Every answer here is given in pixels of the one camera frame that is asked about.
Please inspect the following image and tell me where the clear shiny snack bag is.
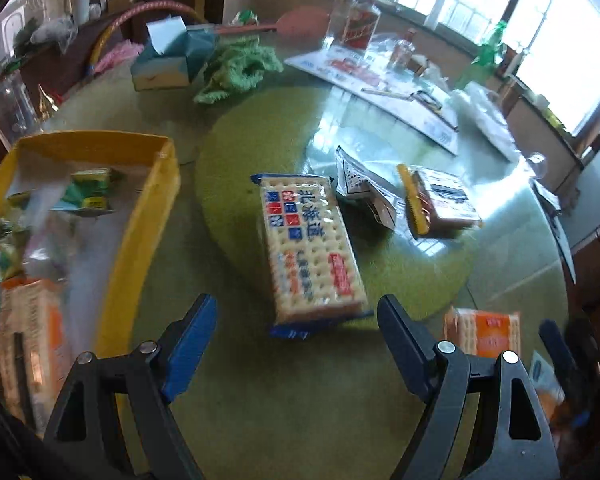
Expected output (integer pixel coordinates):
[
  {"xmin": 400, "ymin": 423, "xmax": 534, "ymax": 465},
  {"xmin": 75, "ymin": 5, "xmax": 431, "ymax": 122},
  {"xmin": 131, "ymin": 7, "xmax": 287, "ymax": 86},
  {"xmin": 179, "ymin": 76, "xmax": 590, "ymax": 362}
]
[{"xmin": 22, "ymin": 182, "xmax": 80, "ymax": 283}]

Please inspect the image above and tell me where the green plastic bottle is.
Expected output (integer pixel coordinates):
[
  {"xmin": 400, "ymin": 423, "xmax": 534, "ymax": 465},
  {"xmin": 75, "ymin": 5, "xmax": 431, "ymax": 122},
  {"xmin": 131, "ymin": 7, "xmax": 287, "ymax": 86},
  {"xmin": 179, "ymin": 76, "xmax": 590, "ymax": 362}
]
[{"xmin": 455, "ymin": 21, "xmax": 507, "ymax": 90}]

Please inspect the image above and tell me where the orange soda cracker pack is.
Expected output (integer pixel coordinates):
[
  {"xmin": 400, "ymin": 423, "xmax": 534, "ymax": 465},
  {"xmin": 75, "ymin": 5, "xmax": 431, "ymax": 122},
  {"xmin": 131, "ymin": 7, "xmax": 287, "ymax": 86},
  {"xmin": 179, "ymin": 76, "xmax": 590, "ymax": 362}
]
[{"xmin": 443, "ymin": 308, "xmax": 521, "ymax": 358}]

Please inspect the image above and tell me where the yellow edged biscuit pack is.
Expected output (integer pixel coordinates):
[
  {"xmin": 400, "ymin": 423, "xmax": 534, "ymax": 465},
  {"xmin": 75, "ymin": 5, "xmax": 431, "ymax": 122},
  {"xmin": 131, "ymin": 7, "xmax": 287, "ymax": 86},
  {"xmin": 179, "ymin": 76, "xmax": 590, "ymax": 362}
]
[{"xmin": 396, "ymin": 164, "xmax": 482, "ymax": 237}]

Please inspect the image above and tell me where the silver foil snack bag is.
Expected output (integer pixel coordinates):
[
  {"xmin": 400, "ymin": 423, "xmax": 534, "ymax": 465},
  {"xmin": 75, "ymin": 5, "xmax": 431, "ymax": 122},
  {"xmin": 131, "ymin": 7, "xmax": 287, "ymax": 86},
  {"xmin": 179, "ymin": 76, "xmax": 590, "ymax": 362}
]
[{"xmin": 336, "ymin": 146, "xmax": 404, "ymax": 231}]

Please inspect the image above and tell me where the yellow cardboard tray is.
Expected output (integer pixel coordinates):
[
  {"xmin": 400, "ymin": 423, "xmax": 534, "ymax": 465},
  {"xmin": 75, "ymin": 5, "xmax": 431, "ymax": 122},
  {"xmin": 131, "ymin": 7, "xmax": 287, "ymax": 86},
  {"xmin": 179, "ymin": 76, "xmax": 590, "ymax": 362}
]
[{"xmin": 0, "ymin": 130, "xmax": 181, "ymax": 358}]

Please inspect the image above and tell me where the pink fly swatter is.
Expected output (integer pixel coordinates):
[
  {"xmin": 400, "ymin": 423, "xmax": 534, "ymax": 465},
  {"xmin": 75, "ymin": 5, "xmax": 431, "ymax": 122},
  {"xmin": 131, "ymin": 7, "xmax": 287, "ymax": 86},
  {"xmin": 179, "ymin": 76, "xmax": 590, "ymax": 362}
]
[{"xmin": 214, "ymin": 6, "xmax": 330, "ymax": 39}]

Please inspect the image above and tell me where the white red liquor bottle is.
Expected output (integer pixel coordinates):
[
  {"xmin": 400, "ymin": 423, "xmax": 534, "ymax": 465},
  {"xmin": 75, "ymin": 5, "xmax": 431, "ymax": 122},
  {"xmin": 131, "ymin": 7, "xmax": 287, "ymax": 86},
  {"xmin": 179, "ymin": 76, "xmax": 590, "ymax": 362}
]
[{"xmin": 341, "ymin": 0, "xmax": 381, "ymax": 52}]

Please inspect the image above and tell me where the small clear liquor bottle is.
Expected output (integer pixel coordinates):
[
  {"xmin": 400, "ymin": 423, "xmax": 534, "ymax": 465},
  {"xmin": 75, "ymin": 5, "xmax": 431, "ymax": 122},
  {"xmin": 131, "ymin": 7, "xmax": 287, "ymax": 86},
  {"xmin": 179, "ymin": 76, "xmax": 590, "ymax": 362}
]
[{"xmin": 388, "ymin": 28, "xmax": 417, "ymax": 70}]

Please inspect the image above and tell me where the orange cracker pack barcode side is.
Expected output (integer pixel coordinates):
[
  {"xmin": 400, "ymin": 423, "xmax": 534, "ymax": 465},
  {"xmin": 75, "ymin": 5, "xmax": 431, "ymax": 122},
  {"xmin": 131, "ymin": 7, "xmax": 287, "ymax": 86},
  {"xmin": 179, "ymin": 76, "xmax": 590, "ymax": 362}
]
[{"xmin": 0, "ymin": 276, "xmax": 71, "ymax": 437}]

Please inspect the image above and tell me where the dark green snack bag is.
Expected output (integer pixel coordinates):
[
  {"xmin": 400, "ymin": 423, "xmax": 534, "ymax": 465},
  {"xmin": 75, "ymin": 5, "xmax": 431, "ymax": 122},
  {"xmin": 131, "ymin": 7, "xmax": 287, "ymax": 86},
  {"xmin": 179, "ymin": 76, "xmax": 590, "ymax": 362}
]
[{"xmin": 0, "ymin": 191, "xmax": 31, "ymax": 284}]

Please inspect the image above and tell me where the pink cloth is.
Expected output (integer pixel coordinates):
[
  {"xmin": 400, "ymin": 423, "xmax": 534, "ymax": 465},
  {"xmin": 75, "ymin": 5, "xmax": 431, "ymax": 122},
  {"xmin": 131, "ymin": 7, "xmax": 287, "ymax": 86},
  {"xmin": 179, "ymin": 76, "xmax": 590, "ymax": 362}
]
[{"xmin": 94, "ymin": 40, "xmax": 145, "ymax": 74}]

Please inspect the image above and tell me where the green cloth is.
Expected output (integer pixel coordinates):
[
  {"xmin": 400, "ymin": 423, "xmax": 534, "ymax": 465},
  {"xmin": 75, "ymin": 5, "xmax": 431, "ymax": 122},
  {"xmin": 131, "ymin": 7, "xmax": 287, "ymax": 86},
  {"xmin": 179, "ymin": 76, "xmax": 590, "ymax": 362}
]
[{"xmin": 194, "ymin": 35, "xmax": 284, "ymax": 105}]

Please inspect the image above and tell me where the blue trimmed cracker pack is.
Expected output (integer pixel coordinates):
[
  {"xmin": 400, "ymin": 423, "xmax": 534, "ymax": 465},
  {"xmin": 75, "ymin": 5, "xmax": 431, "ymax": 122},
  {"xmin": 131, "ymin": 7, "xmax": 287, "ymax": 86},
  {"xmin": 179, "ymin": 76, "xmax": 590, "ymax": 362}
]
[{"xmin": 251, "ymin": 174, "xmax": 373, "ymax": 339}]

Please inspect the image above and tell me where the printed paper placemat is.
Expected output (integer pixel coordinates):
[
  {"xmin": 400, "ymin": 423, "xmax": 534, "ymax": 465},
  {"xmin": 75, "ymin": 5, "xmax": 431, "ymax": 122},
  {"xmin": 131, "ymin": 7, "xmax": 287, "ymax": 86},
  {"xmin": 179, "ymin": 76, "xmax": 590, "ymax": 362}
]
[{"xmin": 285, "ymin": 46, "xmax": 458, "ymax": 156}]

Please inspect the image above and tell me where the pink yellow hoop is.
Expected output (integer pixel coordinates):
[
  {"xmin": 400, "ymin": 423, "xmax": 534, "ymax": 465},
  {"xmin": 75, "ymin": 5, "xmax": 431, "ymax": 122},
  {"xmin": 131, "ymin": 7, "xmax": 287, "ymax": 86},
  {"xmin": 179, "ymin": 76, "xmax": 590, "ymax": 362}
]
[{"xmin": 86, "ymin": 0, "xmax": 208, "ymax": 76}]

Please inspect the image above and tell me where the blue tissue box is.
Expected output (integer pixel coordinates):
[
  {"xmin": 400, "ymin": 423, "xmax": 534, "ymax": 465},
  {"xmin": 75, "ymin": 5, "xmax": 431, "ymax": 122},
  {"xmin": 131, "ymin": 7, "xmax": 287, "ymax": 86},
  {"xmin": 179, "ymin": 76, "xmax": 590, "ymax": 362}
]
[{"xmin": 131, "ymin": 16, "xmax": 218, "ymax": 92}]

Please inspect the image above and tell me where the white plastic bag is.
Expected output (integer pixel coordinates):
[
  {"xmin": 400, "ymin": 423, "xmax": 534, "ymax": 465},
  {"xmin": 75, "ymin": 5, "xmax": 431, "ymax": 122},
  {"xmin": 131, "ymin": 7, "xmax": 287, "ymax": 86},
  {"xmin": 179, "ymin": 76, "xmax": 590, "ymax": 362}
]
[{"xmin": 451, "ymin": 81, "xmax": 521, "ymax": 162}]

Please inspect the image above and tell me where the white thermos jug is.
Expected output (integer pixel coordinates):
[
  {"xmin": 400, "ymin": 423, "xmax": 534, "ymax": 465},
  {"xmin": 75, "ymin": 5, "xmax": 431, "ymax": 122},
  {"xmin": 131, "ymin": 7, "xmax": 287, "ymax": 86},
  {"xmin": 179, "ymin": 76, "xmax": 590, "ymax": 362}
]
[{"xmin": 64, "ymin": 0, "xmax": 90, "ymax": 27}]

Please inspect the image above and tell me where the small green candy packet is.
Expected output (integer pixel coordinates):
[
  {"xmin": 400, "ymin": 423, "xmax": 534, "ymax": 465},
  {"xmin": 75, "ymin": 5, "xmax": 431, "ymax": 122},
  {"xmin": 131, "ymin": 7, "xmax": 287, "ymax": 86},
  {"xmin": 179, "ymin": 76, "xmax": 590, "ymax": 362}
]
[{"xmin": 50, "ymin": 168, "xmax": 125, "ymax": 218}]

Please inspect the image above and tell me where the dark wooden sideboard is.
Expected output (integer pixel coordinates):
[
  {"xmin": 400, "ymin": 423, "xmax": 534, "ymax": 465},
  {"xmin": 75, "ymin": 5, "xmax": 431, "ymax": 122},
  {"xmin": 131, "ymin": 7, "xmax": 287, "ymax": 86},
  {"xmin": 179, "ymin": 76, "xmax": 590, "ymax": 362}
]
[{"xmin": 0, "ymin": 0, "xmax": 192, "ymax": 162}]

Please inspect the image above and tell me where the clear glass pitcher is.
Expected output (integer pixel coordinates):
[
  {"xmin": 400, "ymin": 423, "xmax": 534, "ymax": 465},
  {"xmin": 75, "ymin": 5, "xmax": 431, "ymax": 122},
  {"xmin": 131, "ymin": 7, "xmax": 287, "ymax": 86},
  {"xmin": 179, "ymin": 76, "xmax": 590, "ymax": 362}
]
[{"xmin": 0, "ymin": 70, "xmax": 40, "ymax": 151}]

